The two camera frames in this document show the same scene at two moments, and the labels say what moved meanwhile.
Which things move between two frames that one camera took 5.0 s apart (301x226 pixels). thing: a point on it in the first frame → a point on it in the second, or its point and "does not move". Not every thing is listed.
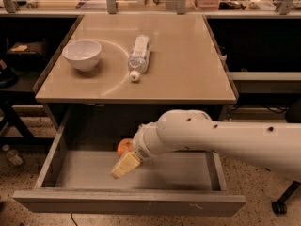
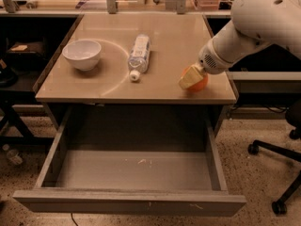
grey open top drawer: x=77 y=176 does not move
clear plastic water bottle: x=138 y=56 does not move
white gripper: x=140 y=147 → x=209 y=59
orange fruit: x=124 y=146 → x=200 y=85
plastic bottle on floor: x=12 y=155 does not move
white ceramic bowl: x=83 y=55 does not move
